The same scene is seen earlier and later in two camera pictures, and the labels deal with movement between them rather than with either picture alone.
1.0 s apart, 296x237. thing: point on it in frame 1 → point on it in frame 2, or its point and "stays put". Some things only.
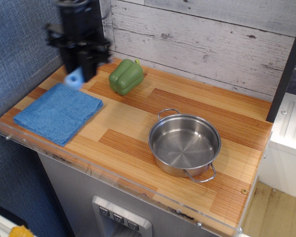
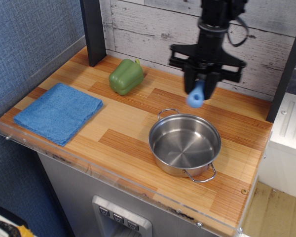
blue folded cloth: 58,112 stays put
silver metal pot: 182,145 stays put
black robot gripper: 79,35 → 206,56
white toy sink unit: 283,165 stays put
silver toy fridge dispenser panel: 111,220 stays put
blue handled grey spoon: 75,79 → 196,98
